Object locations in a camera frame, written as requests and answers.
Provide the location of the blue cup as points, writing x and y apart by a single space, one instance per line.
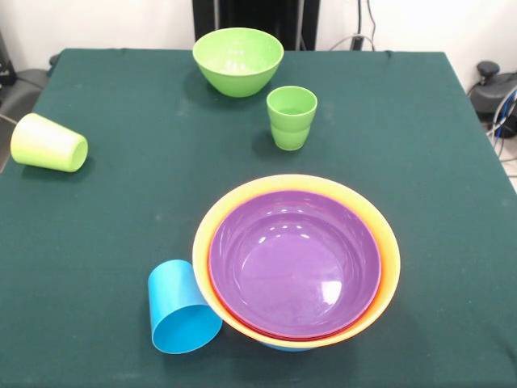
173 299

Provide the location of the green bowl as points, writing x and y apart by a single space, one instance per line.
238 60

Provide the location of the yellow-green cup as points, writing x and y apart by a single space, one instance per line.
44 143

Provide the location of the orange bowl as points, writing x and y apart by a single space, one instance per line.
202 242

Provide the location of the blue bowl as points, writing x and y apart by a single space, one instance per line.
287 348

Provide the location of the green cup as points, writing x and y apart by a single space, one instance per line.
291 103
291 139

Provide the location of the grey pedestal foot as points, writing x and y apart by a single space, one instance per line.
24 89
490 87

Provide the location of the purple bowl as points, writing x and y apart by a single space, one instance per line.
282 337
295 258

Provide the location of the black equipment box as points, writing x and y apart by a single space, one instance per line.
6 64

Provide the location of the dark green table cloth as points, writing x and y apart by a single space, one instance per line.
60 323

